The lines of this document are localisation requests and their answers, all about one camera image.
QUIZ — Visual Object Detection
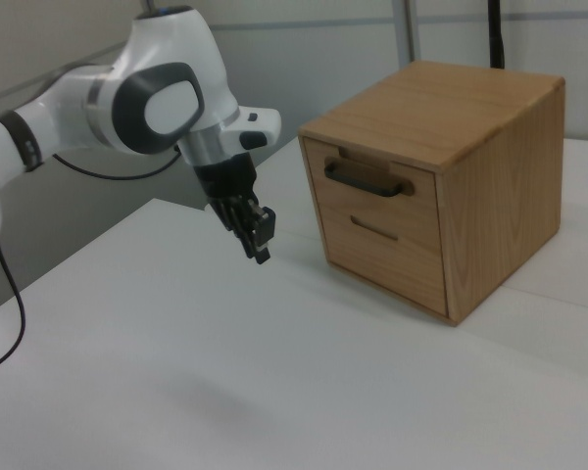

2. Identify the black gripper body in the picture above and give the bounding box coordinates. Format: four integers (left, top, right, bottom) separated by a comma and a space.
192, 152, 260, 206

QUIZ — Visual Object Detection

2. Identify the black metal drawer handle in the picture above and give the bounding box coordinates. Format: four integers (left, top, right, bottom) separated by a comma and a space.
323, 158, 405, 199

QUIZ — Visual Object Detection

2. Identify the wooden drawer with handle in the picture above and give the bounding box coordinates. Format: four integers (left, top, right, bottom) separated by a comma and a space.
301, 136, 443, 242

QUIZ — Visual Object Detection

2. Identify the wooden drawer with slot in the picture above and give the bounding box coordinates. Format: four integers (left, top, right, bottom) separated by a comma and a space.
317, 201, 448, 317

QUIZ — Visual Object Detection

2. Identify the wooden two-drawer cabinet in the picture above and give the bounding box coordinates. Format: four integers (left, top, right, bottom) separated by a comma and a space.
297, 60, 567, 328

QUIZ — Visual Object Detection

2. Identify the black pole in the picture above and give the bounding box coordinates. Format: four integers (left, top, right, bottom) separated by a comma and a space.
485, 0, 509, 70

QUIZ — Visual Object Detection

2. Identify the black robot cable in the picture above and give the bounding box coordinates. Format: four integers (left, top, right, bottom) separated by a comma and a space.
0, 144, 183, 377

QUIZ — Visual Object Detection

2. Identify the grey partition post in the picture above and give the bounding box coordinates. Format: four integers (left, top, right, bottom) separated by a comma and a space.
396, 0, 420, 68

